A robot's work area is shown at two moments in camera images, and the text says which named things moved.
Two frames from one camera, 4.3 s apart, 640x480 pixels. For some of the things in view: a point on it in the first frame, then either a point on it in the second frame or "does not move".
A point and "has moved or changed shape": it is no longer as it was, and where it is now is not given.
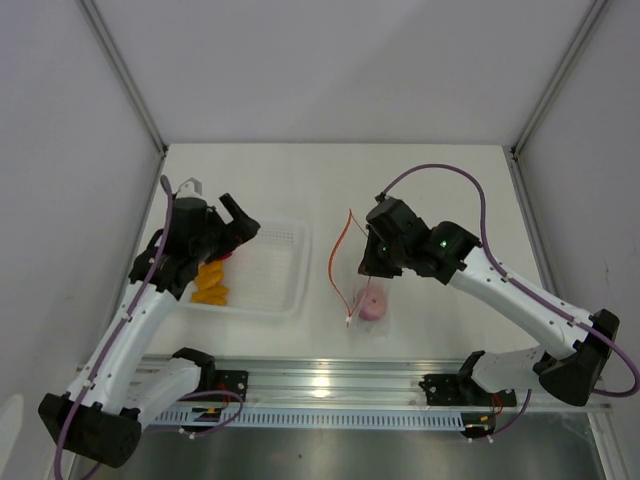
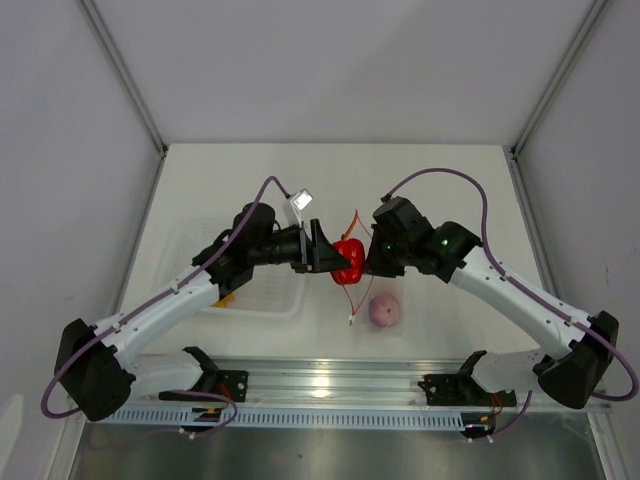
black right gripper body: [384, 260] does not move
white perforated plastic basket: [269, 277] does not move
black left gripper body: [216, 242] → [291, 248]
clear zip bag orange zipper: [366, 300] has moved or changed shape
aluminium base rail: [362, 384] does not move
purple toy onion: [373, 304] → [384, 310]
